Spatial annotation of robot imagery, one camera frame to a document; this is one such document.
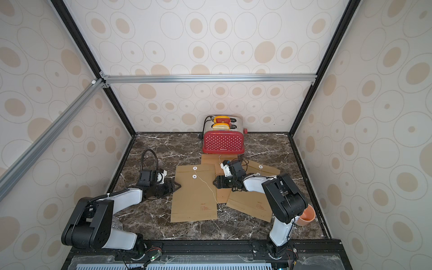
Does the white envelope string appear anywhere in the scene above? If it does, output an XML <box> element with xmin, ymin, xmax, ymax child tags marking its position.
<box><xmin>193</xmin><ymin>168</ymin><xmax>223</xmax><ymax>213</ymax></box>

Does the brown file envelope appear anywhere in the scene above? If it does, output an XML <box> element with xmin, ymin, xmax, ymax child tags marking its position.
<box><xmin>171</xmin><ymin>164</ymin><xmax>218</xmax><ymax>223</ymax></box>
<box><xmin>227</xmin><ymin>161</ymin><xmax>281</xmax><ymax>222</ymax></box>
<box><xmin>201</xmin><ymin>154</ymin><xmax>237</xmax><ymax>204</ymax></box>

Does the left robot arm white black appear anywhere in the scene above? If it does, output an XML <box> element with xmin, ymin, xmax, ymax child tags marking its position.
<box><xmin>61</xmin><ymin>169</ymin><xmax>181</xmax><ymax>255</ymax></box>

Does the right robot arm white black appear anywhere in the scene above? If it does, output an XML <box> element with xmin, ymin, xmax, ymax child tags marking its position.
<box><xmin>213</xmin><ymin>159</ymin><xmax>308</xmax><ymax>259</ymax></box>

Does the red toaster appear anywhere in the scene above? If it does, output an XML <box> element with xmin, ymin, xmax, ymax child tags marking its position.
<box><xmin>201</xmin><ymin>115</ymin><xmax>248</xmax><ymax>155</ymax></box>

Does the yellow toast rear slot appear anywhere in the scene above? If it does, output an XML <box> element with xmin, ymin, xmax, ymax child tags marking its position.
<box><xmin>213</xmin><ymin>116</ymin><xmax>231</xmax><ymax>124</ymax></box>

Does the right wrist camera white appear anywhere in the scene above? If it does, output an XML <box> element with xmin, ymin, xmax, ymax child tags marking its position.
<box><xmin>220</xmin><ymin>160</ymin><xmax>232</xmax><ymax>177</ymax></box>

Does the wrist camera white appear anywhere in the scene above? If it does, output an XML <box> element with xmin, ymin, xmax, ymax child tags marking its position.
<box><xmin>220</xmin><ymin>160</ymin><xmax>232</xmax><ymax>177</ymax></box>
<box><xmin>156</xmin><ymin>169</ymin><xmax>168</xmax><ymax>185</ymax></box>

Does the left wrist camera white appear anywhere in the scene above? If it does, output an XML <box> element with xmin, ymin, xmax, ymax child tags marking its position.
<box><xmin>156</xmin><ymin>169</ymin><xmax>168</xmax><ymax>185</ymax></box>

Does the black corrugated cable hose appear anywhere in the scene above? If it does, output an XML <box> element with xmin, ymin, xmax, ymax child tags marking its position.
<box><xmin>140</xmin><ymin>148</ymin><xmax>159</xmax><ymax>173</ymax></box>

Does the horizontal aluminium rail back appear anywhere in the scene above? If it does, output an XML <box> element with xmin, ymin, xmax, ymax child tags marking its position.
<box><xmin>103</xmin><ymin>73</ymin><xmax>317</xmax><ymax>84</ymax></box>

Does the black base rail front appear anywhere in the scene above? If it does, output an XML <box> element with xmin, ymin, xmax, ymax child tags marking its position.
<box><xmin>62</xmin><ymin>239</ymin><xmax>352</xmax><ymax>270</ymax></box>

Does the diagonal aluminium rail left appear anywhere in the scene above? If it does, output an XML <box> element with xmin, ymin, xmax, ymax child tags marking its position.
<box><xmin>1</xmin><ymin>78</ymin><xmax>104</xmax><ymax>199</ymax></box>

